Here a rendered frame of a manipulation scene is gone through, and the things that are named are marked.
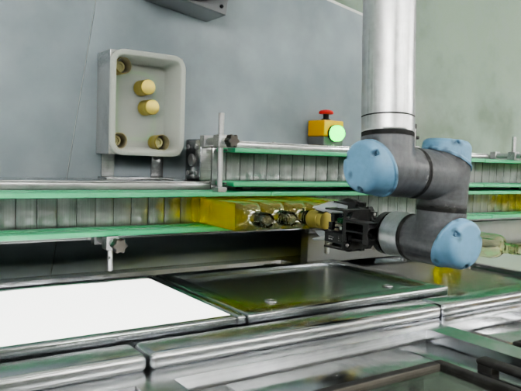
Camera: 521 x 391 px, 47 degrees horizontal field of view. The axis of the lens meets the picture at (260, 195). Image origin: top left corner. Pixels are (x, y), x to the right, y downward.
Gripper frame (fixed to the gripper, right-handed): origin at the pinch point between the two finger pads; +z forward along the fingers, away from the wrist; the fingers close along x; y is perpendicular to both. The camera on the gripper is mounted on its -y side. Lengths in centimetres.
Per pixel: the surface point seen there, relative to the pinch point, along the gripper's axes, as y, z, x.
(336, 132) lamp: -30.2, 31.4, -19.0
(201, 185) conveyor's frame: 11.9, 28.6, -5.2
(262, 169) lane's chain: -4.6, 28.6, -9.0
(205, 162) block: 11.3, 28.1, -10.5
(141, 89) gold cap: 23.6, 35.4, -26.1
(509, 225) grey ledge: -106, 29, 9
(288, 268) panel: -3.3, 15.5, 12.6
